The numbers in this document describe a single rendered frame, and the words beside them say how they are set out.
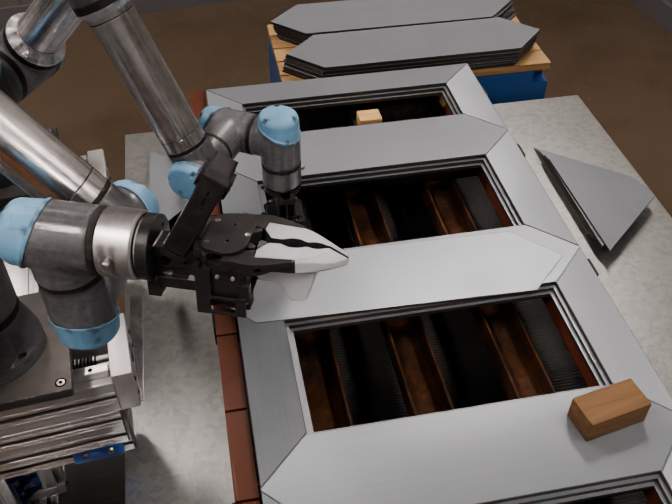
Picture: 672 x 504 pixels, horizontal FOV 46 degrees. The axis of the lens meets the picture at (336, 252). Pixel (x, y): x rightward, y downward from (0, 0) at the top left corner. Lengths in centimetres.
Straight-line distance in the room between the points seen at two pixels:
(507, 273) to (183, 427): 72
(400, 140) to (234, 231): 124
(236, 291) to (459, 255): 95
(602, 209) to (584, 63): 227
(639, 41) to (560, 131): 224
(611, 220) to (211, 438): 103
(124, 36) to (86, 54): 296
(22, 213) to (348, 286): 88
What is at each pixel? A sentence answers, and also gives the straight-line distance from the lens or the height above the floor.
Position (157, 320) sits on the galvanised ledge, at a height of 68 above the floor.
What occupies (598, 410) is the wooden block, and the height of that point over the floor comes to 89.
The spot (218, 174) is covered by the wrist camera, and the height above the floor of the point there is 154.
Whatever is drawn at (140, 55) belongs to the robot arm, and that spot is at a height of 137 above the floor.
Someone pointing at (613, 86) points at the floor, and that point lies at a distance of 405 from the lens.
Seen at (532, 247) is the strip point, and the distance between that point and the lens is 175.
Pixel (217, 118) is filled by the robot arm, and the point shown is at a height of 118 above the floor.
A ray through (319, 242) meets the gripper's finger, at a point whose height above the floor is 146.
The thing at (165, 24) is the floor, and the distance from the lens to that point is 446.
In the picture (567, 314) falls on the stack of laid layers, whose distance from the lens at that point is 164.
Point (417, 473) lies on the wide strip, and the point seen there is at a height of 84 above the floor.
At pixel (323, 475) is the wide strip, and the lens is 135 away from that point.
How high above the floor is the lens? 200
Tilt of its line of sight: 43 degrees down
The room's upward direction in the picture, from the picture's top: straight up
